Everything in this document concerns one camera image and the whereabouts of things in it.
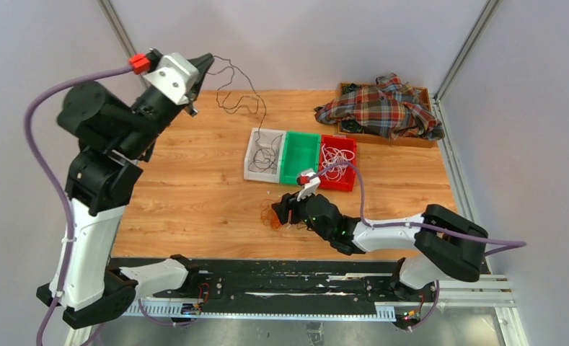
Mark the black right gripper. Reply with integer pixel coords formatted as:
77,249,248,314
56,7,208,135
273,186,331,241

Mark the orange cable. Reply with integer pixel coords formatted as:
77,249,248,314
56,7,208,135
259,200,285,231

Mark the white cable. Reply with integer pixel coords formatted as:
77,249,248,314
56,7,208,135
320,145,357,183

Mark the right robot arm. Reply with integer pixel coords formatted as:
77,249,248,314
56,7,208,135
271,194,488,301

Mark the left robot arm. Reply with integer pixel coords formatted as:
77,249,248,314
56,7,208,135
25,50,215,329

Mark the white plastic bin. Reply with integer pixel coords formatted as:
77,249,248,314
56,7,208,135
243,128,287,183

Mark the green plastic bin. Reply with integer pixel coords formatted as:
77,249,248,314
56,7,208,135
279,131,321,185

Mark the red plastic bin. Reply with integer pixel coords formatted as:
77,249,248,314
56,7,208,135
319,135,357,192

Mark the wooden tray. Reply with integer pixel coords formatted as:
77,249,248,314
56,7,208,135
336,82,437,149

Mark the plaid flannel shirt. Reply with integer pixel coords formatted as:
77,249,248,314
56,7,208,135
314,73,444,141

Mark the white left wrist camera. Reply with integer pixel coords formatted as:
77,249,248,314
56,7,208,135
144,53,198,105

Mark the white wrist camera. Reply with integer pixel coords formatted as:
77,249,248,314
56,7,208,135
296,169,320,202
144,53,198,105

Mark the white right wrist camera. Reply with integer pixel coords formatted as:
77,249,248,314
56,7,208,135
296,169,320,202

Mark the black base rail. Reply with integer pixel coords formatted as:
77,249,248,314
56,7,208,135
107,257,438,330

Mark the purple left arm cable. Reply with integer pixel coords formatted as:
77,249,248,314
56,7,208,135
23,53,151,346

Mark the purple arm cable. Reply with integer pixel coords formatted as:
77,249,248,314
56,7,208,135
297,161,527,333
23,53,151,346

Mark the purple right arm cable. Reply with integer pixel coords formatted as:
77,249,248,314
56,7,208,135
297,161,527,333

